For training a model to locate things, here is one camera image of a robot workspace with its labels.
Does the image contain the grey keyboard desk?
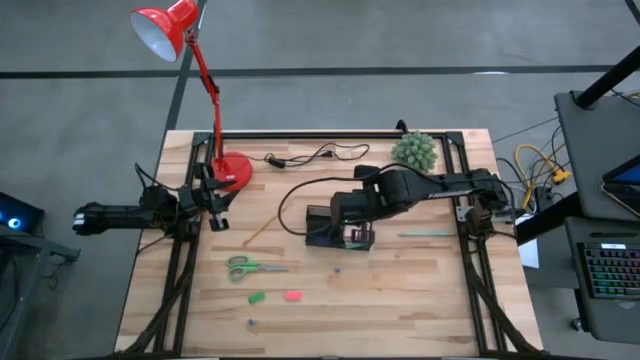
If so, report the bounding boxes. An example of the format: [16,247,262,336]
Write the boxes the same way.
[564,217,640,346]

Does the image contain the yellow pencil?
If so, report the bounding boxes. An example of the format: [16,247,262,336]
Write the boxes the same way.
[242,213,281,247]

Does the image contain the teal pencil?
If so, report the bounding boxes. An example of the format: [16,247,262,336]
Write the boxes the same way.
[398,229,457,238]

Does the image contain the black equipment cart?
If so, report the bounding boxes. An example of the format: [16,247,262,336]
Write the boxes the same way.
[0,224,81,360]

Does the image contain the white paper sheet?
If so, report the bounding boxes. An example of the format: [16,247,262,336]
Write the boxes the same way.
[517,238,541,270]

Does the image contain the grey desk with pole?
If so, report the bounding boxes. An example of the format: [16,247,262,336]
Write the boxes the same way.
[553,89,640,222]

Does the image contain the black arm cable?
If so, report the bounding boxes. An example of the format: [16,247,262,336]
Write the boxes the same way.
[133,162,169,194]
[277,174,362,236]

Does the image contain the pink sticky note pad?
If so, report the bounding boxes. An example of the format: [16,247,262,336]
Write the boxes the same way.
[351,228,376,247]

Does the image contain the green potted plant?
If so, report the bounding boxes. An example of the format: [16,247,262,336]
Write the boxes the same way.
[390,130,440,175]

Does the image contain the black mesh desk organizer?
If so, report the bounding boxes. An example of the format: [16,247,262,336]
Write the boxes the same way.
[304,203,376,252]

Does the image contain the green-handled scissors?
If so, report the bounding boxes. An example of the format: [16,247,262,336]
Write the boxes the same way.
[224,254,290,283]

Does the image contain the backlit computer keyboard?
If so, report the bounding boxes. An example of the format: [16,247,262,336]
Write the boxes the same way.
[577,242,640,300]

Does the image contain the black monitor pole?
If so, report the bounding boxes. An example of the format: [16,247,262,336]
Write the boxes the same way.
[573,44,640,110]

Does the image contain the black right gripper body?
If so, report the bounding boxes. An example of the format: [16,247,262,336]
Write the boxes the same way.
[330,187,386,229]

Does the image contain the red desk lamp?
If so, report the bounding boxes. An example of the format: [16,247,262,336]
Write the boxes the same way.
[128,0,255,193]

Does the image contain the computer tower blue light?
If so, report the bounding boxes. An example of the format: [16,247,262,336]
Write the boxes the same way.
[0,192,45,235]

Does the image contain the yellow floor cable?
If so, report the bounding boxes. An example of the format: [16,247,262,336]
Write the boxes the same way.
[514,143,572,211]

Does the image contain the black lamp power cable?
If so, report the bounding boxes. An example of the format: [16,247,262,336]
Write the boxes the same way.
[249,142,371,169]

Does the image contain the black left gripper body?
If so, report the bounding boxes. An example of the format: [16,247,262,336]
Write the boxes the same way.
[178,163,230,232]

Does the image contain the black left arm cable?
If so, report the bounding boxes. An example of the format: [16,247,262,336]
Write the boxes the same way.
[133,162,169,194]

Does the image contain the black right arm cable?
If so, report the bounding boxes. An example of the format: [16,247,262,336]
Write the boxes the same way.
[277,174,362,236]

